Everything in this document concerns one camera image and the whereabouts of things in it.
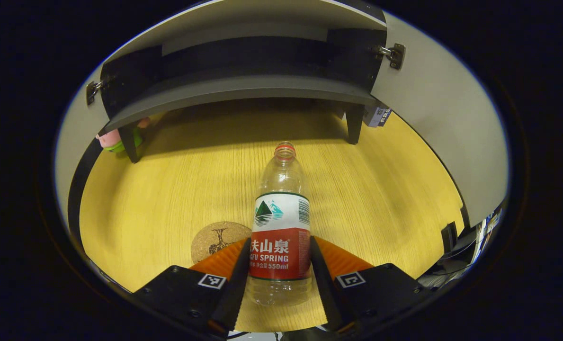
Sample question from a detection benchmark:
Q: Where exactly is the round cork coaster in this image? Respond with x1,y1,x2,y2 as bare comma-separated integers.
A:
191,221,253,265

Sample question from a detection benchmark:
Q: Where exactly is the pink plush toy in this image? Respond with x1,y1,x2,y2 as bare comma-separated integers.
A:
95,117,152,153

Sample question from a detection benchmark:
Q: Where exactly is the metal cabinet hinge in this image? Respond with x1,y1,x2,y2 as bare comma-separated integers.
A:
86,78,108,106
375,42,407,71

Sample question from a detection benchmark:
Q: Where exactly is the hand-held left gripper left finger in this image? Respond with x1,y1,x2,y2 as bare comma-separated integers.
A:
132,237,253,338

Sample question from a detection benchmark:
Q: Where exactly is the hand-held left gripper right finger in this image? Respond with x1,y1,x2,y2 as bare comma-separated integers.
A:
309,235,431,335

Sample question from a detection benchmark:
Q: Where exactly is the white cabinet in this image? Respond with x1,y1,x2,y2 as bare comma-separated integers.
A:
99,0,389,164

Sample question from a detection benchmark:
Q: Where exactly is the white cabinet door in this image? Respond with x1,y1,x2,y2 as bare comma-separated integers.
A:
369,12,509,229
54,66,121,247

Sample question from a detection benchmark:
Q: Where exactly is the clear plastic water bottle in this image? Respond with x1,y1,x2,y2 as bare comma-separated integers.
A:
245,141,313,306

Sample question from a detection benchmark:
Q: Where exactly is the white blue labelled packet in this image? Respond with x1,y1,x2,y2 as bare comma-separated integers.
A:
364,105,393,128

